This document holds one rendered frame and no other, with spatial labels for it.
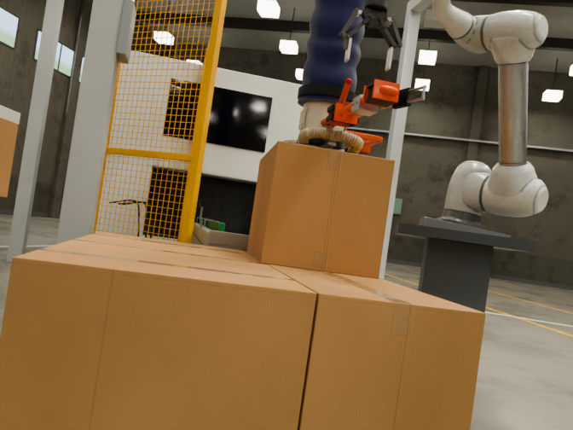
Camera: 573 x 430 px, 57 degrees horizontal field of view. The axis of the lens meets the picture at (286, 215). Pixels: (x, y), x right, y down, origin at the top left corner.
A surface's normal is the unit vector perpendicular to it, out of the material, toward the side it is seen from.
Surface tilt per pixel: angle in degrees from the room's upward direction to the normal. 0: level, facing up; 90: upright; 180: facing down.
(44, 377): 90
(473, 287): 90
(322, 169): 90
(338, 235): 90
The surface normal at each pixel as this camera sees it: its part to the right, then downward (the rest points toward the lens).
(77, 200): 0.21, 0.01
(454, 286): -0.19, -0.05
